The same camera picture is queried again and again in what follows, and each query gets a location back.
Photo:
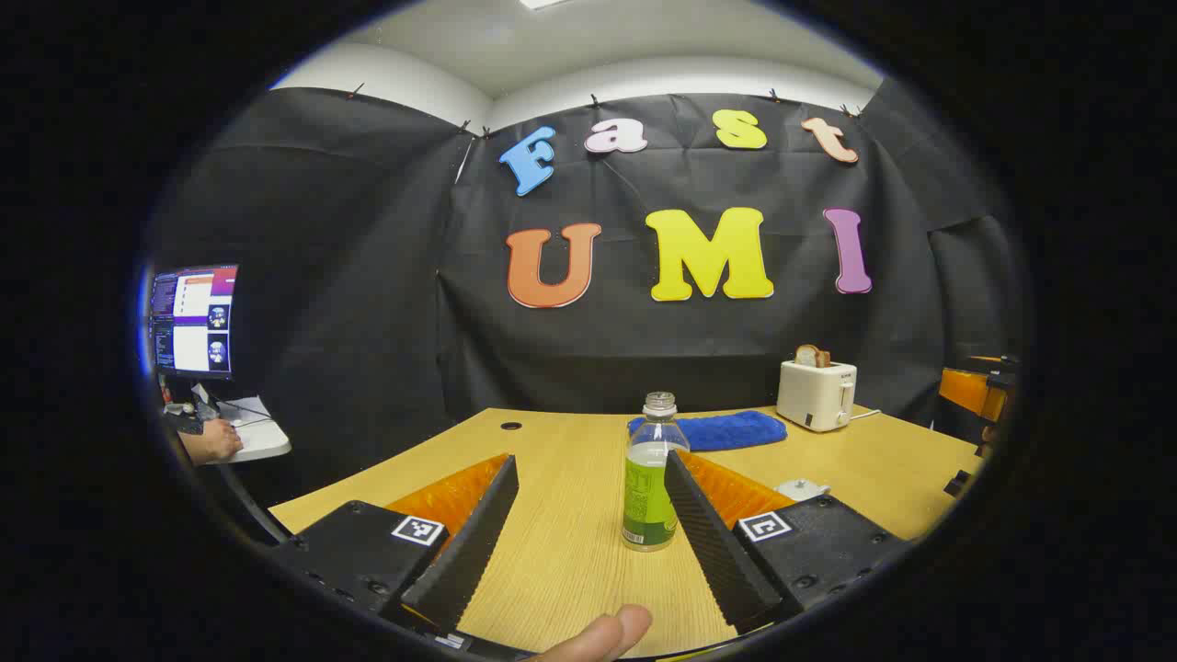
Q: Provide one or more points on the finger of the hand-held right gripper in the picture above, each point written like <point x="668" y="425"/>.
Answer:
<point x="961" y="391"/>
<point x="958" y="483"/>

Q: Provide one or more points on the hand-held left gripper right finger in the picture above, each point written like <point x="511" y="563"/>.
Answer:
<point x="717" y="552"/>

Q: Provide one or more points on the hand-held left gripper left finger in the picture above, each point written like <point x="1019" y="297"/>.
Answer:
<point x="474" y="552"/>

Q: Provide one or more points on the clear green-label water bottle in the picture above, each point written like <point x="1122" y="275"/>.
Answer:
<point x="648" y="496"/>

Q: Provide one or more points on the white teacup lid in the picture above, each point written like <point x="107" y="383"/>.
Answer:
<point x="798" y="486"/>

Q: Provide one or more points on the blue towel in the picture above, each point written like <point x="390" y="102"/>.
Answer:
<point x="736" y="430"/>

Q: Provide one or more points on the white toaster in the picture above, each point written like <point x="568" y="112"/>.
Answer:
<point x="814" y="395"/>

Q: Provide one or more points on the bread slice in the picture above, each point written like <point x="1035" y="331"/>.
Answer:
<point x="811" y="356"/>

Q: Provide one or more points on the white side table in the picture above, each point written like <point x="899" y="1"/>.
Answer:
<point x="262" y="441"/>

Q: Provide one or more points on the black backdrop cloth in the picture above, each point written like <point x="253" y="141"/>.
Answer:
<point x="368" y="322"/>

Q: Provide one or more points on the computer monitor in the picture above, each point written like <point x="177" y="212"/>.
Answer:
<point x="193" y="322"/>

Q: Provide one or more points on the ceiling light panel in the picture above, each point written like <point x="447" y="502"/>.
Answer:
<point x="542" y="3"/>

